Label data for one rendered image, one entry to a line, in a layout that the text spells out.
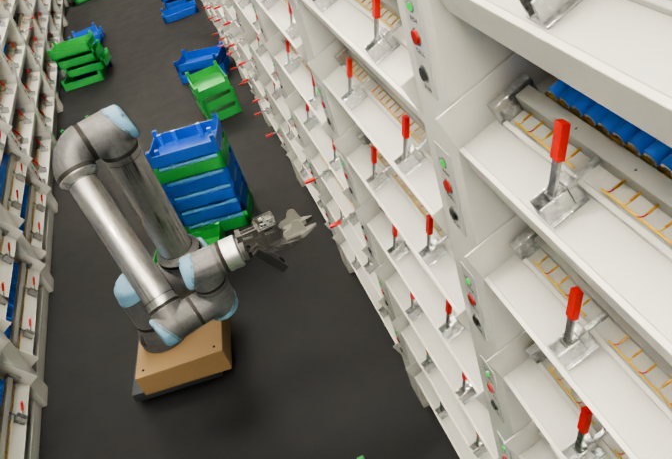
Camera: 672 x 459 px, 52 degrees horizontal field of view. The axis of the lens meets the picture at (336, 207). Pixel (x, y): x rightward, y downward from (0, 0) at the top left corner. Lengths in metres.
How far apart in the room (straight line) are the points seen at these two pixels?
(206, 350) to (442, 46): 1.82
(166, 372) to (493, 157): 1.85
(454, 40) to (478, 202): 0.20
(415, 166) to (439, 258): 0.19
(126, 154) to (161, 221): 0.27
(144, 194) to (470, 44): 1.56
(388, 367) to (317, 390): 0.24
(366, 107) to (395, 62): 0.33
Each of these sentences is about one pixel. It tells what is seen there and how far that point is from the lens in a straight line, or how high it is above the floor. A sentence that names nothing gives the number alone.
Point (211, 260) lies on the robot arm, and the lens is 1.82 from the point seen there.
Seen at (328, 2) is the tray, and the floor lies 1.33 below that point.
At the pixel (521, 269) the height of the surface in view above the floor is 1.14.
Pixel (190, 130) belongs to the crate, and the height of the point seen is 0.43.
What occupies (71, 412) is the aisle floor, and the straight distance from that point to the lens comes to 2.72.
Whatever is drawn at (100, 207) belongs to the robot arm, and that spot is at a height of 0.83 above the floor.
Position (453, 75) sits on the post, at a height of 1.40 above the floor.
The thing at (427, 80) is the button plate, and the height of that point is 1.39.
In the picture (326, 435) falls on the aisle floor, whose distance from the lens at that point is 2.19.
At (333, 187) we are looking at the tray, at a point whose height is 0.55.
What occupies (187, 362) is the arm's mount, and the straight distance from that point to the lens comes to 2.38.
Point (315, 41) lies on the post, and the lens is 1.41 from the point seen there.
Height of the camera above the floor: 1.73
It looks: 35 degrees down
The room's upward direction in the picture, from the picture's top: 19 degrees counter-clockwise
